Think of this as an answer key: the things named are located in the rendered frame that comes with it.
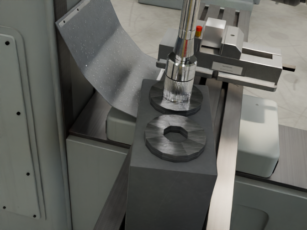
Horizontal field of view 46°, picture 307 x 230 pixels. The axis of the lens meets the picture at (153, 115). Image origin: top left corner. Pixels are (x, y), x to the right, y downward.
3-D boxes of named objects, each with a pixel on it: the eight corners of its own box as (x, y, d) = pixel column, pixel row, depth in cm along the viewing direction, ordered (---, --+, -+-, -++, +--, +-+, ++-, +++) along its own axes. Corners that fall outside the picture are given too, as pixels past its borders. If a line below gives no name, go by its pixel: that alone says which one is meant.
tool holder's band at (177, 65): (201, 70, 55) (202, 64, 54) (172, 72, 53) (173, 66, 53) (189, 54, 58) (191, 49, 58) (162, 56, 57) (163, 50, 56)
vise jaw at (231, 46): (242, 40, 108) (245, 28, 105) (239, 60, 98) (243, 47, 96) (222, 37, 109) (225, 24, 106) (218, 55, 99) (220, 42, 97)
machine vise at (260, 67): (275, 67, 111) (286, 34, 105) (276, 92, 100) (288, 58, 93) (166, 44, 116) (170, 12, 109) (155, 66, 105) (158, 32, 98)
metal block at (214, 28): (221, 39, 106) (226, 20, 102) (219, 48, 101) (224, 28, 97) (204, 36, 106) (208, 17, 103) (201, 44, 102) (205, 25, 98)
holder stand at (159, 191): (192, 157, 77) (210, 78, 64) (196, 252, 59) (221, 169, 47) (136, 151, 76) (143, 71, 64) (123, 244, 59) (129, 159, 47)
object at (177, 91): (194, 101, 58) (201, 70, 55) (167, 104, 57) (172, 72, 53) (184, 85, 62) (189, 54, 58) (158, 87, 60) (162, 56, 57)
